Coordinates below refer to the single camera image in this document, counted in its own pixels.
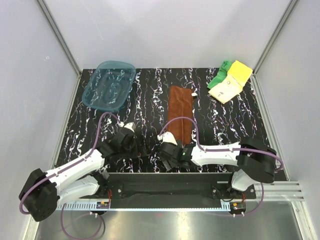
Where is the aluminium frame post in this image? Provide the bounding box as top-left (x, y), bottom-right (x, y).
top-left (35, 0), bottom-right (82, 77)
top-left (253, 0), bottom-right (300, 75)

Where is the left aluminium frame post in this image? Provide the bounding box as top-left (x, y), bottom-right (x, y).
top-left (35, 0), bottom-right (82, 77)

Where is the yellow towel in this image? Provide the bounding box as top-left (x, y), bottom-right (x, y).
top-left (227, 60), bottom-right (253, 86)

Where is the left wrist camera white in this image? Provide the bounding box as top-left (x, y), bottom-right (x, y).
top-left (117, 121), bottom-right (136, 132)

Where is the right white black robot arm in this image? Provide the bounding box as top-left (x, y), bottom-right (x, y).
top-left (159, 139), bottom-right (277, 199)

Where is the green towel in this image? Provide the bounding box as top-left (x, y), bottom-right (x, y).
top-left (207, 60), bottom-right (233, 90)

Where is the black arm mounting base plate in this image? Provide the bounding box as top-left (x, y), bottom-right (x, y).
top-left (78, 171), bottom-right (258, 201)

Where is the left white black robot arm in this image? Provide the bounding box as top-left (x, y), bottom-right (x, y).
top-left (18, 122), bottom-right (137, 222)

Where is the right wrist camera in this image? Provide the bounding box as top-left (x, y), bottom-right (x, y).
top-left (157, 131), bottom-right (178, 146)

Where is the teal transparent plastic bin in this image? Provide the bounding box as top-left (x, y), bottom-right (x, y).
top-left (81, 60), bottom-right (136, 113)

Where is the cream towel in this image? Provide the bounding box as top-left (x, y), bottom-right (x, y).
top-left (208, 74), bottom-right (243, 104)

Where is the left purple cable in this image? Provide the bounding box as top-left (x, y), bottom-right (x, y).
top-left (19, 112), bottom-right (125, 240)

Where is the brown towel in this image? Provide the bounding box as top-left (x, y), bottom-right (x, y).
top-left (166, 85), bottom-right (194, 145)

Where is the aluminium frame rail front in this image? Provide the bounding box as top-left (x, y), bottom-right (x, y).
top-left (49, 182), bottom-right (304, 215)

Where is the right aluminium frame post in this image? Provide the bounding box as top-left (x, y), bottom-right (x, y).
top-left (253, 0), bottom-right (300, 75)

